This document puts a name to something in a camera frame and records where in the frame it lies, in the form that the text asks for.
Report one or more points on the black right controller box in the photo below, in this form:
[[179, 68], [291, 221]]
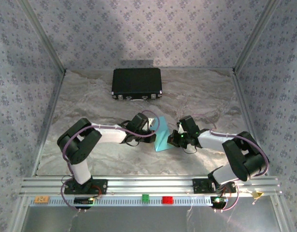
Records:
[[219, 201]]

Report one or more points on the red toy block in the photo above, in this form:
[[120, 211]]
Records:
[[167, 200]]

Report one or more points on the yellow triangular piece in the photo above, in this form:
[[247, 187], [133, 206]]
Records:
[[257, 194]]

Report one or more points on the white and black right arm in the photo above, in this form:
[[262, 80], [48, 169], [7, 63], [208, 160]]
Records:
[[240, 154]]

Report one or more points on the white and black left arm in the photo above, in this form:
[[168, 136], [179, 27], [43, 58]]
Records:
[[109, 135]]

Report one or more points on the green toy block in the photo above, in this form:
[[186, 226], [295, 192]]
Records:
[[145, 198]]

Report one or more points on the aluminium frame bar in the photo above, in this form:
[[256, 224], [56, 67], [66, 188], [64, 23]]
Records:
[[44, 36], [244, 106], [49, 120], [254, 36]]

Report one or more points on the black controller box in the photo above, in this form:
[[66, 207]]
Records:
[[219, 201], [81, 200]]

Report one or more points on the orange toy block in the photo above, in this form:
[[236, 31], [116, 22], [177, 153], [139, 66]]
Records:
[[42, 199]]

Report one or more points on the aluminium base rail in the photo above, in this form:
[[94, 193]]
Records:
[[150, 183]]

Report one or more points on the black briefcase with metal corners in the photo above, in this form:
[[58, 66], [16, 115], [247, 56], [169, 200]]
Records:
[[136, 81]]

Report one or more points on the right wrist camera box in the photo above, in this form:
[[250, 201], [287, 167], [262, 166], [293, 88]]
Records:
[[189, 123]]

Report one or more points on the black left controller box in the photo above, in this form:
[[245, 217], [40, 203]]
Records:
[[81, 200]]

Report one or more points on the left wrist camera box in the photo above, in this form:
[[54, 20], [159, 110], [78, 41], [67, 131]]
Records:
[[137, 122]]

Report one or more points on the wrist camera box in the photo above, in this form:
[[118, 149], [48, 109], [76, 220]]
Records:
[[189, 123], [137, 122]]

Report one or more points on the light blue paper sheet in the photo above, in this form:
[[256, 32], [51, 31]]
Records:
[[162, 135]]

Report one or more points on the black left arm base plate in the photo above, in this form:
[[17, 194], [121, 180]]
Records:
[[100, 186]]

